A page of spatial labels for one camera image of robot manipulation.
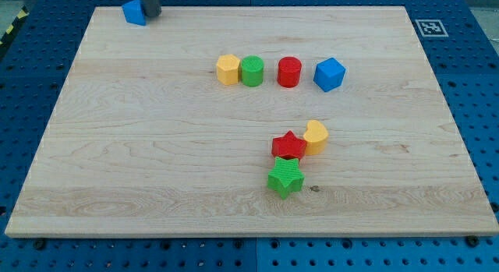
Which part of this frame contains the yellow hexagon block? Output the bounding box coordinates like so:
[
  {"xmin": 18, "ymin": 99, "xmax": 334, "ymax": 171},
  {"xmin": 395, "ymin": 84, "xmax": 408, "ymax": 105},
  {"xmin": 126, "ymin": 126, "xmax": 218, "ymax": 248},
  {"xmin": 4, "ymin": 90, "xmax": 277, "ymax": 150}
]
[{"xmin": 216, "ymin": 54, "xmax": 241, "ymax": 86}]

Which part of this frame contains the red star block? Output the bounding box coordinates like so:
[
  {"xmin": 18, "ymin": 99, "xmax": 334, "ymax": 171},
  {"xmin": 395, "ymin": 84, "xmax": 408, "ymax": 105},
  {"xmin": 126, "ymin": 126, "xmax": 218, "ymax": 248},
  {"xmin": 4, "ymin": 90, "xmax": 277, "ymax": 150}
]
[{"xmin": 271, "ymin": 130, "xmax": 306, "ymax": 160}]

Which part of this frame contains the green star block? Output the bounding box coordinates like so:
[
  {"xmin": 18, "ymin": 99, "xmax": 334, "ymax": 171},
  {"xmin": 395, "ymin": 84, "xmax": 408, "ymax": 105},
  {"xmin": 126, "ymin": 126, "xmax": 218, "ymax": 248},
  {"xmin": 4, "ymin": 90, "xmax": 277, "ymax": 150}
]
[{"xmin": 267, "ymin": 157, "xmax": 305, "ymax": 200}]

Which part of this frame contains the green cylinder block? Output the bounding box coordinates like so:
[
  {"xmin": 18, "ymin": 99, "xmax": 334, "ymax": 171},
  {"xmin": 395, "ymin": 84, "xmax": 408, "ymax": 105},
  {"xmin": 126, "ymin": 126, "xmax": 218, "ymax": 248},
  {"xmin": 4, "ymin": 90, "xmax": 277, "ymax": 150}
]
[{"xmin": 241, "ymin": 55, "xmax": 264, "ymax": 87}]

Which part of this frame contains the yellow crescent block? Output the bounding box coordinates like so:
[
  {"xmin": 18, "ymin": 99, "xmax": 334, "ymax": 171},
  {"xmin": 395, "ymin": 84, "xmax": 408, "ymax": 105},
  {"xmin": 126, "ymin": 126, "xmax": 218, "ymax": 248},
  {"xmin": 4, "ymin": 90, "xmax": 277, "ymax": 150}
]
[{"xmin": 303, "ymin": 119, "xmax": 329, "ymax": 155}]

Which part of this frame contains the red cylinder block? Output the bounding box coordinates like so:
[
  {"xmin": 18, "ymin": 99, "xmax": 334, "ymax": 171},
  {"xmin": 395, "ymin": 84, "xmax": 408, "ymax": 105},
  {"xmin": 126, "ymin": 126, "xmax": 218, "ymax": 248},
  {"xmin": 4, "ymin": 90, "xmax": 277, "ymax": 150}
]
[{"xmin": 277, "ymin": 56, "xmax": 302, "ymax": 88}]

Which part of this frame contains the blue cube block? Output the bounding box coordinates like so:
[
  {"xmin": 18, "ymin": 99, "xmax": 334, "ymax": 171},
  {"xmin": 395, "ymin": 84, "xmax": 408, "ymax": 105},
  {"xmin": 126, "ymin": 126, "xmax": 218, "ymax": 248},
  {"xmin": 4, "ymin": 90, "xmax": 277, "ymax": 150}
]
[{"xmin": 313, "ymin": 58, "xmax": 346, "ymax": 92}]

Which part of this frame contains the light wooden board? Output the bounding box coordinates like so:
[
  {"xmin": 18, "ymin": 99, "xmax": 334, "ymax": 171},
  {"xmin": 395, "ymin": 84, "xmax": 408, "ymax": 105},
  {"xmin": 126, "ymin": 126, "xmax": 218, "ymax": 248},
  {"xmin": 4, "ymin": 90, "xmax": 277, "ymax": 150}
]
[{"xmin": 5, "ymin": 6, "xmax": 498, "ymax": 238}]

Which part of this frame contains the blue triangle block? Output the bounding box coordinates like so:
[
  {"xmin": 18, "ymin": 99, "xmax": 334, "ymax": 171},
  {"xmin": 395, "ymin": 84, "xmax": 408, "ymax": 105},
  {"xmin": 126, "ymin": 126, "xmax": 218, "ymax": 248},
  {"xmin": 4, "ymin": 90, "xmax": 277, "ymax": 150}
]
[{"xmin": 122, "ymin": 0, "xmax": 147, "ymax": 26}]

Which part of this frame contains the white fiducial marker tag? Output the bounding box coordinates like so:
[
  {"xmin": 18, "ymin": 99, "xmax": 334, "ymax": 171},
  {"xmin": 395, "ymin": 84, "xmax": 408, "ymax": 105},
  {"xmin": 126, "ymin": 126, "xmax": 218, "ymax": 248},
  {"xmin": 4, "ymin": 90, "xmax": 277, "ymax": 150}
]
[{"xmin": 416, "ymin": 19, "xmax": 448, "ymax": 37}]

